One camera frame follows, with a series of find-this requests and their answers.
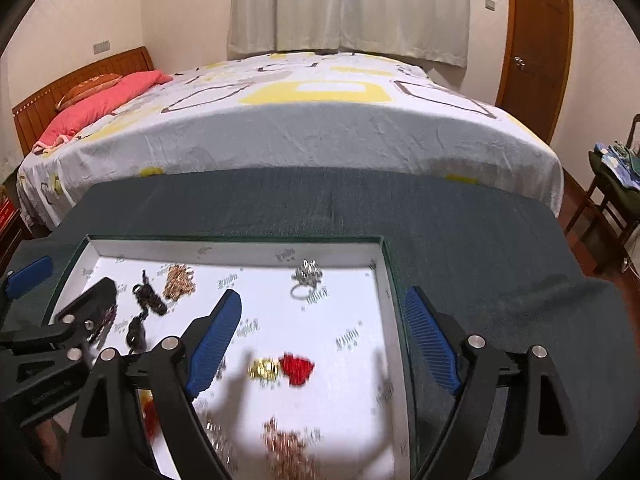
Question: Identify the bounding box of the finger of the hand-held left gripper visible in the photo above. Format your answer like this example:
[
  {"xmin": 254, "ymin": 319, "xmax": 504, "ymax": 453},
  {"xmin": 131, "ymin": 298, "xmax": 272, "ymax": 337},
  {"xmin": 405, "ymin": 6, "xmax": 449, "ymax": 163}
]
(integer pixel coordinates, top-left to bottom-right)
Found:
[
  {"xmin": 0, "ymin": 255, "xmax": 54, "ymax": 308},
  {"xmin": 0, "ymin": 277, "xmax": 119, "ymax": 361}
]

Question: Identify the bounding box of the silver ring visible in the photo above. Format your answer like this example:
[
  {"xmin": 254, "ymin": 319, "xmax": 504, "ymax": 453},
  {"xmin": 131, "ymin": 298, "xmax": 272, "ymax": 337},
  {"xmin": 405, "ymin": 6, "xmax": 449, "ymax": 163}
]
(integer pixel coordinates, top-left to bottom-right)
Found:
[{"xmin": 290, "ymin": 281, "xmax": 321, "ymax": 302}]

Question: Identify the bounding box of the green cloth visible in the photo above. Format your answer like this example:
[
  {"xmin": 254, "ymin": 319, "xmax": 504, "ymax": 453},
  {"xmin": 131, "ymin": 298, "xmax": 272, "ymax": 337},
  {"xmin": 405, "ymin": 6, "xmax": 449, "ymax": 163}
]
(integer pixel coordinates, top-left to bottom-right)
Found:
[{"xmin": 587, "ymin": 151, "xmax": 640, "ymax": 211}]

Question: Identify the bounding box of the wooden headboard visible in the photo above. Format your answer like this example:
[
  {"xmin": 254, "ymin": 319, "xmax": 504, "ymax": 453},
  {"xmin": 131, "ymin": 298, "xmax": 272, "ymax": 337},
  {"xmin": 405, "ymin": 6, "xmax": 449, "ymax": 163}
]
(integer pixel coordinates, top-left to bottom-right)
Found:
[{"xmin": 11, "ymin": 46, "xmax": 156, "ymax": 158}]

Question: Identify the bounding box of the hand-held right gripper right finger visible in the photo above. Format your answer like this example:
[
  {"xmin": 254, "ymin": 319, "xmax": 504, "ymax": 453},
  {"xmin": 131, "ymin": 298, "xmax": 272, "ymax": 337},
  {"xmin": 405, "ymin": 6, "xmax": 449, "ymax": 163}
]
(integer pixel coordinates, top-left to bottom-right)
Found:
[{"xmin": 404, "ymin": 286, "xmax": 601, "ymax": 480}]

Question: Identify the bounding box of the red cord bracelet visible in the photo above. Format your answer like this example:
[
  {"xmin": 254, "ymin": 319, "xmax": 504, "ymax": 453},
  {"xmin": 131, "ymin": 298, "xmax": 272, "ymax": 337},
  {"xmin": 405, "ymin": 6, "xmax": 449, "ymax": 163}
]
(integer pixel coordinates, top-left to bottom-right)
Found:
[{"xmin": 140, "ymin": 392, "xmax": 162, "ymax": 436}]

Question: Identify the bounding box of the wooden chair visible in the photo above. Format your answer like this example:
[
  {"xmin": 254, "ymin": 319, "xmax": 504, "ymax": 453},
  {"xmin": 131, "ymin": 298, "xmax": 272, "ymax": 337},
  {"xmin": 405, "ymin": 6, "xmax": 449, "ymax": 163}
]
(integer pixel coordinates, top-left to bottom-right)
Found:
[{"xmin": 565, "ymin": 114, "xmax": 640, "ymax": 276}]

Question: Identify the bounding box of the pink pillow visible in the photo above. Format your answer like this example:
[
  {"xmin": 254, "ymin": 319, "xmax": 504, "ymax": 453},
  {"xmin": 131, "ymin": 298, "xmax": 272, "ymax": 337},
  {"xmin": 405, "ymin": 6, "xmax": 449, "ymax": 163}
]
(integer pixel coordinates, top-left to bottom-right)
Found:
[{"xmin": 32, "ymin": 71, "xmax": 173, "ymax": 153}]

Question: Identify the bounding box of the silver brooch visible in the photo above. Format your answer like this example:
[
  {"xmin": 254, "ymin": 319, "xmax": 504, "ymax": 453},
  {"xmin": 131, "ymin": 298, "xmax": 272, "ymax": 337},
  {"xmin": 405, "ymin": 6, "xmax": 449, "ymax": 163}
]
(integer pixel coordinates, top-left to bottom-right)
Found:
[{"xmin": 202, "ymin": 410, "xmax": 236, "ymax": 466}]

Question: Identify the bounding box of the red knot gold charm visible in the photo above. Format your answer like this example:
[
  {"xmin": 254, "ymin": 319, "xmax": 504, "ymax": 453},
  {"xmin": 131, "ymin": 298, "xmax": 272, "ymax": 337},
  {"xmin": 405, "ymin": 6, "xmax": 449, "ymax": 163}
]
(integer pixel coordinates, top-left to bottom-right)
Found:
[{"xmin": 248, "ymin": 353, "xmax": 317, "ymax": 388}]

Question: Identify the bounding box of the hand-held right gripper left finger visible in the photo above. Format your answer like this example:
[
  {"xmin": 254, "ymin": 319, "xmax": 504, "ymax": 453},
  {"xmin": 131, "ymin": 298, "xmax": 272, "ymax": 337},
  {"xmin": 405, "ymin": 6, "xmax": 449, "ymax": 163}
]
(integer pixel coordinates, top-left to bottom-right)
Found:
[{"xmin": 60, "ymin": 288, "xmax": 243, "ymax": 480}]

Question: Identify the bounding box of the blue patterned cloth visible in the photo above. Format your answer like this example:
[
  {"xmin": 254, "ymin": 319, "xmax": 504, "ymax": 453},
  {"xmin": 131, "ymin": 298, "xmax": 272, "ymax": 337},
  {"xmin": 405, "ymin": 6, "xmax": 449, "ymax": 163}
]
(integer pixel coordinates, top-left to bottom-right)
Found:
[{"xmin": 595, "ymin": 142, "xmax": 640, "ymax": 181}]

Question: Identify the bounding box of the green jewelry box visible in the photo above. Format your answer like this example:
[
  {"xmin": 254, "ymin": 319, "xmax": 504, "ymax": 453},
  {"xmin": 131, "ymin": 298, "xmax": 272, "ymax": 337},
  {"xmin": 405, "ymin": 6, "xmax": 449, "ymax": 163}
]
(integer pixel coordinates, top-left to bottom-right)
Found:
[{"xmin": 37, "ymin": 234, "xmax": 422, "ymax": 480}]

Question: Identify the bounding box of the orange pillow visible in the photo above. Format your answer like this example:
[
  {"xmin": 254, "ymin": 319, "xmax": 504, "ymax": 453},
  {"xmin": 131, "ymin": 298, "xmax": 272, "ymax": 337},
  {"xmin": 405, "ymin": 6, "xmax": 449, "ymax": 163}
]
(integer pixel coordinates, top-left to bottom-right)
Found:
[{"xmin": 55, "ymin": 73, "xmax": 123, "ymax": 111}]

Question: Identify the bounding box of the white curtain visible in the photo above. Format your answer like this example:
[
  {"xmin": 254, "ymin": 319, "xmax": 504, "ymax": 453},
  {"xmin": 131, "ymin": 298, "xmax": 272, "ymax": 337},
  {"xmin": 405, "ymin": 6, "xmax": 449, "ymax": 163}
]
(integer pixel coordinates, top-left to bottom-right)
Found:
[{"xmin": 227, "ymin": 0, "xmax": 471, "ymax": 67}]

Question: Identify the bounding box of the large gold chain pile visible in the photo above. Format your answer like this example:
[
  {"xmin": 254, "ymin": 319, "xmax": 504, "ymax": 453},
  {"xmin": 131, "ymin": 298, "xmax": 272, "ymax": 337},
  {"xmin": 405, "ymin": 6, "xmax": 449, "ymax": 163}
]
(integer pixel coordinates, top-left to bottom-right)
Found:
[{"xmin": 260, "ymin": 415, "xmax": 322, "ymax": 480}]

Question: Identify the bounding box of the wooden nightstand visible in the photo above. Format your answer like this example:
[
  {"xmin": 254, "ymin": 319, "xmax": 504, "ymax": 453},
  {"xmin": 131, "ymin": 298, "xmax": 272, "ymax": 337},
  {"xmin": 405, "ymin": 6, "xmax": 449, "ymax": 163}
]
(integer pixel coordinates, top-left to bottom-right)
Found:
[{"xmin": 0, "ymin": 205, "xmax": 32, "ymax": 271}]

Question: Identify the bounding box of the silver flower charm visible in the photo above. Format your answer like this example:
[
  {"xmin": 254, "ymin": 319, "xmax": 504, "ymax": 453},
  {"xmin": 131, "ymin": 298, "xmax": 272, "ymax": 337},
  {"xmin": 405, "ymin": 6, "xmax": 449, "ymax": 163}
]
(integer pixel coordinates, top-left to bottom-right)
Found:
[{"xmin": 292, "ymin": 260, "xmax": 322, "ymax": 285}]

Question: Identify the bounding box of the dark cord pendant necklace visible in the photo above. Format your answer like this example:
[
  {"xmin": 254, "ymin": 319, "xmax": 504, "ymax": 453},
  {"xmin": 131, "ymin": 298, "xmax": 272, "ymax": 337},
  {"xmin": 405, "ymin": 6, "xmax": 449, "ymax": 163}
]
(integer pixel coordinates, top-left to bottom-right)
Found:
[{"xmin": 127, "ymin": 269, "xmax": 168, "ymax": 356}]

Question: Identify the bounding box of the small gold chain pile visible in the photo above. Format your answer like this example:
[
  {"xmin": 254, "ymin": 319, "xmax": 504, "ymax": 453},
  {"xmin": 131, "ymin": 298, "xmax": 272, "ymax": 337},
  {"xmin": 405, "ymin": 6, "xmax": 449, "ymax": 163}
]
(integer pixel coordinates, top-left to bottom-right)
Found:
[{"xmin": 162, "ymin": 265, "xmax": 198, "ymax": 303}]

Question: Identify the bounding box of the wooden door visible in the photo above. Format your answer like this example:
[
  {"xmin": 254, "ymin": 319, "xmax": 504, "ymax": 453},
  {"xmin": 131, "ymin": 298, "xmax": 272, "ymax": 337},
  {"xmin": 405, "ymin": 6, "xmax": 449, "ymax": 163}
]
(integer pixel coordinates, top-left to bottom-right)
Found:
[{"xmin": 496, "ymin": 0, "xmax": 575, "ymax": 146}]

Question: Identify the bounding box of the bed with patterned sheet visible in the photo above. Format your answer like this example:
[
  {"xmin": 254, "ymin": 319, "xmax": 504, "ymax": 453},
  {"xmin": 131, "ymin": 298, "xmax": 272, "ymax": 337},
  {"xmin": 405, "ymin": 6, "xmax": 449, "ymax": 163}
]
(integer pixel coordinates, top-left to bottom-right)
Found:
[{"xmin": 15, "ymin": 50, "xmax": 566, "ymax": 233}]

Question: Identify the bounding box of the red box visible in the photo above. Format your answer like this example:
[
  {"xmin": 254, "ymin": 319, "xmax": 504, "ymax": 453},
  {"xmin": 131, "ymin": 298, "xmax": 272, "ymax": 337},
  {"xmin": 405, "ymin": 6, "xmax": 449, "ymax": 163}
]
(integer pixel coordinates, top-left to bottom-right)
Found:
[{"xmin": 0, "ymin": 197, "xmax": 19, "ymax": 233}]

